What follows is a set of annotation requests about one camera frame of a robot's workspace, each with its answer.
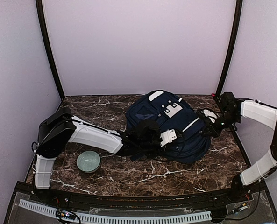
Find left black frame post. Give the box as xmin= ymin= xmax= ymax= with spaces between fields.
xmin=35 ymin=0 xmax=65 ymax=100

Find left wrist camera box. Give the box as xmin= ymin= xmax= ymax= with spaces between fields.
xmin=135 ymin=119 xmax=159 ymax=140

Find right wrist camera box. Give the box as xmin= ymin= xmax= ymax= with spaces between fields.
xmin=219 ymin=92 xmax=236 ymax=112

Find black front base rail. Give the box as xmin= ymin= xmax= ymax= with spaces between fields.
xmin=12 ymin=181 xmax=270 ymax=210

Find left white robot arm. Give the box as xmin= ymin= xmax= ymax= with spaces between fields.
xmin=32 ymin=107 xmax=184 ymax=203

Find near celadon green bowl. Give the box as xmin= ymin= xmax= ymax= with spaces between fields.
xmin=76 ymin=151 xmax=101 ymax=173

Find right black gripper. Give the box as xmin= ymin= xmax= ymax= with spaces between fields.
xmin=203 ymin=111 xmax=241 ymax=138

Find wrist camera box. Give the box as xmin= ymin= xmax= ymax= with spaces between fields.
xmin=135 ymin=119 xmax=159 ymax=140
xmin=219 ymin=92 xmax=236 ymax=112

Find right black frame post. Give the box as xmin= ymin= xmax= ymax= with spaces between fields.
xmin=215 ymin=0 xmax=243 ymax=97

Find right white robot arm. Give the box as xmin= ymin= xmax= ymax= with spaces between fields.
xmin=197 ymin=98 xmax=277 ymax=203

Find black frame post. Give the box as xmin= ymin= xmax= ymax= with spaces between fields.
xmin=215 ymin=0 xmax=243 ymax=97
xmin=35 ymin=0 xmax=65 ymax=100

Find navy blue student backpack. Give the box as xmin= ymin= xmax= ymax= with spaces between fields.
xmin=126 ymin=90 xmax=211 ymax=164

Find white slotted cable duct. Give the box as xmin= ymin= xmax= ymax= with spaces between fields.
xmin=18 ymin=199 xmax=212 ymax=224

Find small green circuit board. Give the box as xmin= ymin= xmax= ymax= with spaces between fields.
xmin=55 ymin=209 xmax=76 ymax=220

